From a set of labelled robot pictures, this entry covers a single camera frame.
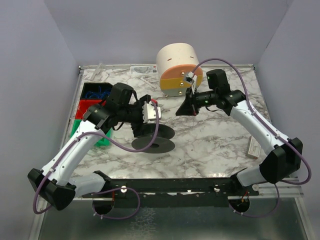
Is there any black cable spool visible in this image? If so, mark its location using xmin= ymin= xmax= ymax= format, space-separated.
xmin=131 ymin=123 xmax=175 ymax=154

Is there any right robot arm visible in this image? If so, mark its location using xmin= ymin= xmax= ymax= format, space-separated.
xmin=175 ymin=69 xmax=303 ymax=187

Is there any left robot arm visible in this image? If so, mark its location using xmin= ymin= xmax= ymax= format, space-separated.
xmin=27 ymin=82 xmax=160 ymax=215

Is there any white plastic stick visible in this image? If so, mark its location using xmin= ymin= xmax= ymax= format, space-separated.
xmin=140 ymin=77 xmax=157 ymax=89

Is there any green storage bin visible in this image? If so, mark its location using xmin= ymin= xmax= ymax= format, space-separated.
xmin=69 ymin=119 xmax=112 ymax=147

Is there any cream cylindrical drawer cabinet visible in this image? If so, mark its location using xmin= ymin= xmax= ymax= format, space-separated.
xmin=156 ymin=43 xmax=199 ymax=97

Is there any white flat packet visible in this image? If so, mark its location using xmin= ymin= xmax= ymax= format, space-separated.
xmin=130 ymin=65 xmax=158 ymax=75

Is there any red storage bin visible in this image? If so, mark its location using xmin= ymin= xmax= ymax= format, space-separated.
xmin=75 ymin=99 xmax=102 ymax=120

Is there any clear plastic strip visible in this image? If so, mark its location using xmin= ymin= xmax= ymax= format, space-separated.
xmin=92 ymin=63 xmax=105 ymax=79

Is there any small white cardboard box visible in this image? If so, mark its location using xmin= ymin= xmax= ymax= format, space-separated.
xmin=245 ymin=135 xmax=261 ymax=160

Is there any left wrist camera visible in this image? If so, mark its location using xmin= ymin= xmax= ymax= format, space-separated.
xmin=142 ymin=102 xmax=157 ymax=124

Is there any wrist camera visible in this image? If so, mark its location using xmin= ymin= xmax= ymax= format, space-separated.
xmin=142 ymin=102 xmax=157 ymax=124
xmin=183 ymin=72 xmax=198 ymax=94

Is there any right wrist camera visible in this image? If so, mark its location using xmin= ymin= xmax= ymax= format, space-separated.
xmin=183 ymin=72 xmax=198 ymax=94

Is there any blue cable coil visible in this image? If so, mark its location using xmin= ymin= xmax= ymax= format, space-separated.
xmin=83 ymin=86 xmax=111 ymax=100

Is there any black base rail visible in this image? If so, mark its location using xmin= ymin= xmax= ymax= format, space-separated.
xmin=82 ymin=177 xmax=259 ymax=208

